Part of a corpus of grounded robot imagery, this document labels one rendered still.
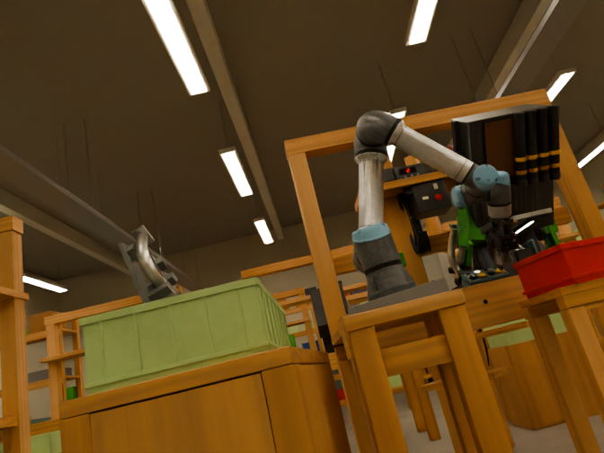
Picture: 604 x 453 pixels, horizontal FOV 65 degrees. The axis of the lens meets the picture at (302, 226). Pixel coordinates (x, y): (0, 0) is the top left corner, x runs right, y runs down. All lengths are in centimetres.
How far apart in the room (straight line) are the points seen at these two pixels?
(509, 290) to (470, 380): 63
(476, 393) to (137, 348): 82
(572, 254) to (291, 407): 95
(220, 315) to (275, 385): 20
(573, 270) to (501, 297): 36
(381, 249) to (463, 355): 37
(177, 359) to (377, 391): 51
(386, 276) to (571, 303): 52
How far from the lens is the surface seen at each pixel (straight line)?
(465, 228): 215
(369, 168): 165
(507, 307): 185
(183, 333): 111
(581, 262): 160
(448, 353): 131
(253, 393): 102
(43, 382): 672
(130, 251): 130
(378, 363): 128
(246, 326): 108
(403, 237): 244
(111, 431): 114
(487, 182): 155
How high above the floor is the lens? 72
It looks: 18 degrees up
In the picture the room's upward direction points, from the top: 13 degrees counter-clockwise
